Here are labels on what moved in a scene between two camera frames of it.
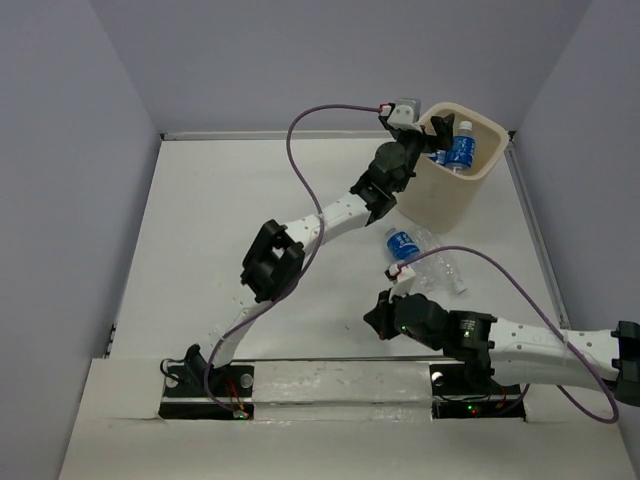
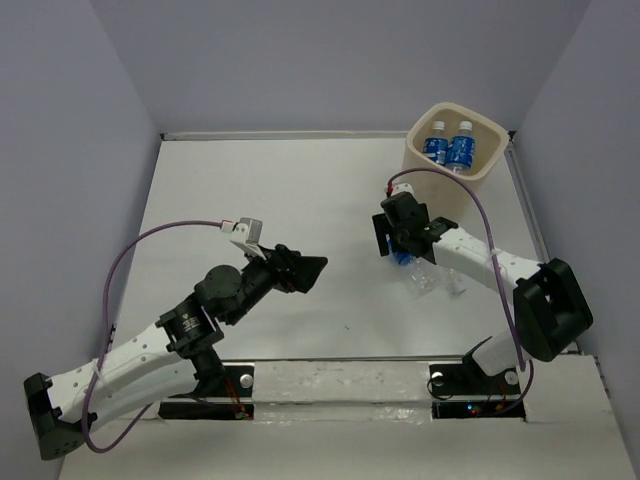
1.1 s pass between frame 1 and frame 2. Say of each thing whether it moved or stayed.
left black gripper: moved
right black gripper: moved
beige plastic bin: stayed
